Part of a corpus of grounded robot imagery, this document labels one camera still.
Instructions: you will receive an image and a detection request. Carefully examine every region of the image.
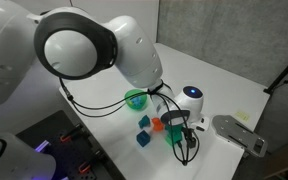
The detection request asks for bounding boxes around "light blue rubber toy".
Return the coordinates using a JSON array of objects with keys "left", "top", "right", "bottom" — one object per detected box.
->
[{"left": 130, "top": 96, "right": 144, "bottom": 108}]

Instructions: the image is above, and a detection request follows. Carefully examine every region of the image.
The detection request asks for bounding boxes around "black tripod stand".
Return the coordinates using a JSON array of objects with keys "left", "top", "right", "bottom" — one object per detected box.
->
[{"left": 263, "top": 48, "right": 288, "bottom": 96}]

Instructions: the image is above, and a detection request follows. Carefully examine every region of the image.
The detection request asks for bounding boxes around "green plastic bowl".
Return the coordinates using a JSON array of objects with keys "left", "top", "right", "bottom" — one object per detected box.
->
[{"left": 124, "top": 88, "right": 149, "bottom": 112}]

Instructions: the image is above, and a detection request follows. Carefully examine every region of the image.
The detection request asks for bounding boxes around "orange rubber toy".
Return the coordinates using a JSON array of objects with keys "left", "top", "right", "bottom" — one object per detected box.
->
[{"left": 151, "top": 117, "right": 165, "bottom": 132}]

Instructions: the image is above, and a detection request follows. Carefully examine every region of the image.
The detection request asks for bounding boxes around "orange handled toggle clamp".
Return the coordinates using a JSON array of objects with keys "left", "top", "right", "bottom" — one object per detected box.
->
[
  {"left": 59, "top": 123, "right": 85, "bottom": 144},
  {"left": 78, "top": 149, "right": 105, "bottom": 174}
]

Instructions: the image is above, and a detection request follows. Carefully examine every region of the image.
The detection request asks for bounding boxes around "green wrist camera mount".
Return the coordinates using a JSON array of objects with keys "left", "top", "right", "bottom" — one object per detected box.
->
[{"left": 164, "top": 123, "right": 185, "bottom": 147}]

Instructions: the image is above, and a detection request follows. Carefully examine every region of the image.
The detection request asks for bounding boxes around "purple glowing light strip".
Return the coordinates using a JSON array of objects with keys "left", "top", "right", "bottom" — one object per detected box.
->
[{"left": 33, "top": 139, "right": 52, "bottom": 154}]

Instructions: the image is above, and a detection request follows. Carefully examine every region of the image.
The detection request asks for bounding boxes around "thick black camera cable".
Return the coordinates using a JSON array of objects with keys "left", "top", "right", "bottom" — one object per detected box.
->
[{"left": 58, "top": 78, "right": 200, "bottom": 166}]

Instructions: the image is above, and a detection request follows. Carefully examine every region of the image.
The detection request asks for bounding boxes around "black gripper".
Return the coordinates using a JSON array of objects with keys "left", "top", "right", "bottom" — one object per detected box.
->
[{"left": 183, "top": 127, "right": 198, "bottom": 150}]

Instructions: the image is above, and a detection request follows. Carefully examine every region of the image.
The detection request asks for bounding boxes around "yellow sticky note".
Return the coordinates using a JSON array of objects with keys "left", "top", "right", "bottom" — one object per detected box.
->
[{"left": 234, "top": 110, "right": 252, "bottom": 122}]

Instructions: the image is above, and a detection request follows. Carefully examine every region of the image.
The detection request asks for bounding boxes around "teal rubber toy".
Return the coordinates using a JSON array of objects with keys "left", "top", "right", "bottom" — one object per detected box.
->
[{"left": 138, "top": 114, "right": 151, "bottom": 130}]

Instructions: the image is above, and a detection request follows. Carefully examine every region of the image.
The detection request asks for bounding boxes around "grey metal mounting plate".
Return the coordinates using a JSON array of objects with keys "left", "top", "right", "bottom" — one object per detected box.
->
[{"left": 211, "top": 114, "right": 268, "bottom": 159}]

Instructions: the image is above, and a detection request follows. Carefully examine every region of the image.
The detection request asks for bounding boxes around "dark blue rubber cube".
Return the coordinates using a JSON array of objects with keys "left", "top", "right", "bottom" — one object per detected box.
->
[{"left": 136, "top": 129, "right": 152, "bottom": 148}]

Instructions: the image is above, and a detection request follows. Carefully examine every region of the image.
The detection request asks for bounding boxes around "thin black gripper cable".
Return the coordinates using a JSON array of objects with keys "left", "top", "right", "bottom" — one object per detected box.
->
[{"left": 68, "top": 89, "right": 198, "bottom": 166}]

